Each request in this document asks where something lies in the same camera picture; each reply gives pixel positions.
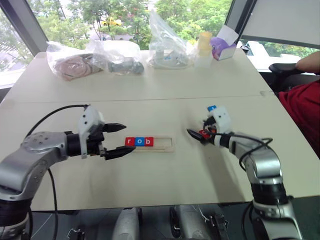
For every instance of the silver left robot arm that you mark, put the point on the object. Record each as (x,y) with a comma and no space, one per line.
(30,160)

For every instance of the blue letter block o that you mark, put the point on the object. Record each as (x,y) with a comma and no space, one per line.
(139,141)

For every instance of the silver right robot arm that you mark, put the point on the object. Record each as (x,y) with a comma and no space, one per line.
(265,162)

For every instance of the person's red shirt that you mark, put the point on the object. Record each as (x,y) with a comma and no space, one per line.
(302,107)

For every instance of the red letter block r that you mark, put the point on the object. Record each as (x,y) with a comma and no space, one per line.
(129,141)

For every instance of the blue letter block t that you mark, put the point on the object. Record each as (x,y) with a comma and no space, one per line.
(212,108)

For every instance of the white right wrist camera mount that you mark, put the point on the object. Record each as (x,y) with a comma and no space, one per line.
(222,120)

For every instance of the red letter block b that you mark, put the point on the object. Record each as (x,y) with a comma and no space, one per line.
(149,142)

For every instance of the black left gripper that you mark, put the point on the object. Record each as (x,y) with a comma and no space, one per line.
(96,145)

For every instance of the yellow cup stack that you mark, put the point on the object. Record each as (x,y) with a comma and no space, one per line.
(205,42)

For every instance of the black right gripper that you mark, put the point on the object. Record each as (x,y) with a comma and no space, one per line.
(214,140)

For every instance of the plastic bag with grey object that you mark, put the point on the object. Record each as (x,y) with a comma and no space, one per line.
(125,66)

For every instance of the person's bare forearm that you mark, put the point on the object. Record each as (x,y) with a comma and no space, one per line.
(310,62)

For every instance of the plastic bag with beige contents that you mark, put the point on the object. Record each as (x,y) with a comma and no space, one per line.
(72,66)

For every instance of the clear plastic container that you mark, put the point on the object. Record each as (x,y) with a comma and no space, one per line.
(203,61)

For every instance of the long wooden tray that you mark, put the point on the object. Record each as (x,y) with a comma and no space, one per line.
(163,148)

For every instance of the grey rounded robot leg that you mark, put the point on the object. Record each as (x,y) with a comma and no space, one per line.
(127,223)
(190,222)

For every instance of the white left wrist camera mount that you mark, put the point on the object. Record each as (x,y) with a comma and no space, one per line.
(87,120)

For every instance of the white window blind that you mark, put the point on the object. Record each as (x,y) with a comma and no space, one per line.
(282,20)

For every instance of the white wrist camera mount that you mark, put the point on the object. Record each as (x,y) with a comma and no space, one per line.
(222,120)
(87,120)

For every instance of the red letter block o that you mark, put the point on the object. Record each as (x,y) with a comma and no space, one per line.
(205,132)

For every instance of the plastic bag with white items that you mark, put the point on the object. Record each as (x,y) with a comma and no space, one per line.
(166,50)

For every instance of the black office chair armrest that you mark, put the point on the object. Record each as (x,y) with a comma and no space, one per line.
(285,72)

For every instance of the purple and white box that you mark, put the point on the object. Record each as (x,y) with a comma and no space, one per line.
(222,48)

